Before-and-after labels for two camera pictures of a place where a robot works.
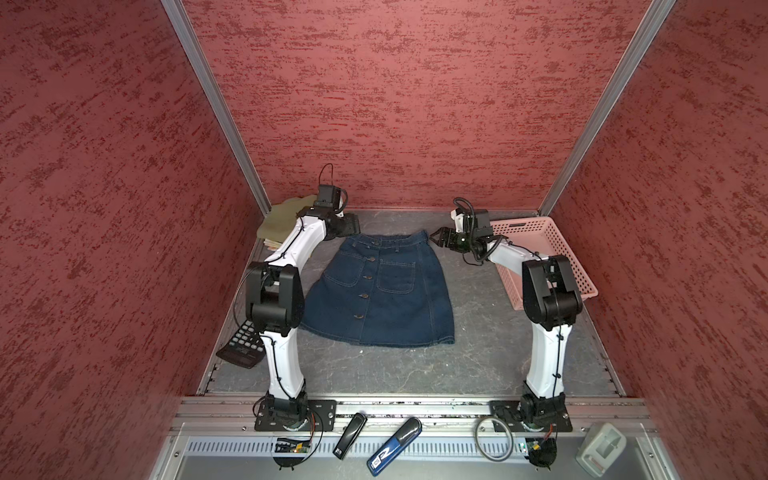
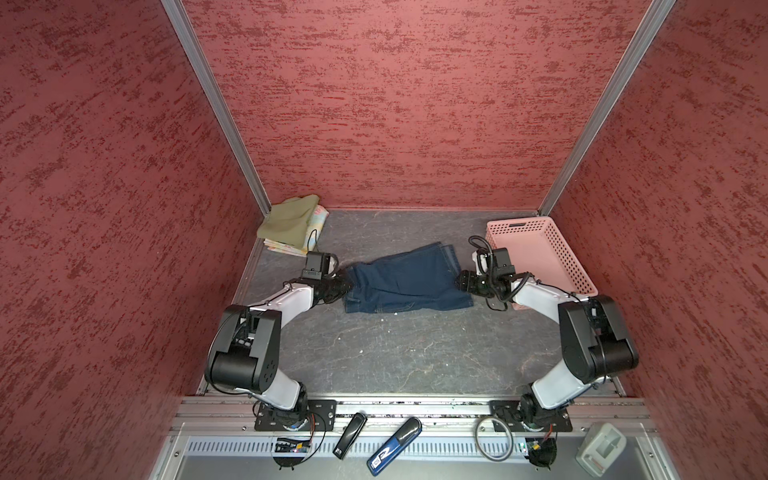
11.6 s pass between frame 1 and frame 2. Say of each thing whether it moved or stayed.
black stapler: stayed
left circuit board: stayed
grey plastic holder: stayed
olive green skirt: stayed
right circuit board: stayed
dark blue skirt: moved
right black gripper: moved
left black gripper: moved
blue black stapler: stayed
